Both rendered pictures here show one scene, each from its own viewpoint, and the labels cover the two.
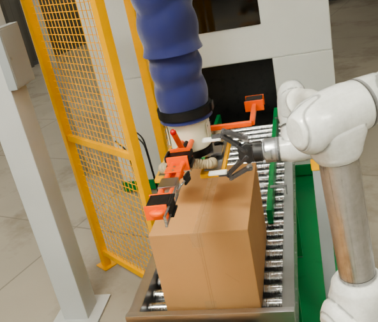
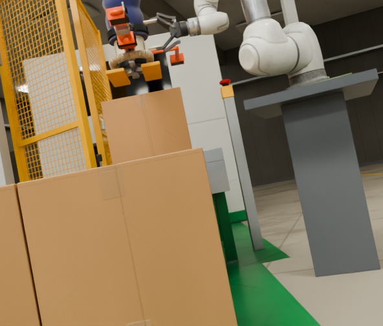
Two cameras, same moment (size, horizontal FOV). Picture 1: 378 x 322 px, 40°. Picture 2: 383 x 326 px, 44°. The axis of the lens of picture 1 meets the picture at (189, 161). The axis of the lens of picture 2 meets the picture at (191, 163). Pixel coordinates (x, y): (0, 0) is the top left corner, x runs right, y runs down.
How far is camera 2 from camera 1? 1.68 m
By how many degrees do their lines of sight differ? 30
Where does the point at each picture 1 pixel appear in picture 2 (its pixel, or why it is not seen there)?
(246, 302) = not seen: hidden behind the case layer
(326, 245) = (241, 163)
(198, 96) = (138, 16)
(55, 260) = not seen: hidden behind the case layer
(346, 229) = not seen: outside the picture
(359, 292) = (262, 21)
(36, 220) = not seen: outside the picture
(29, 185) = not seen: outside the picture
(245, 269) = (180, 124)
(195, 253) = (138, 114)
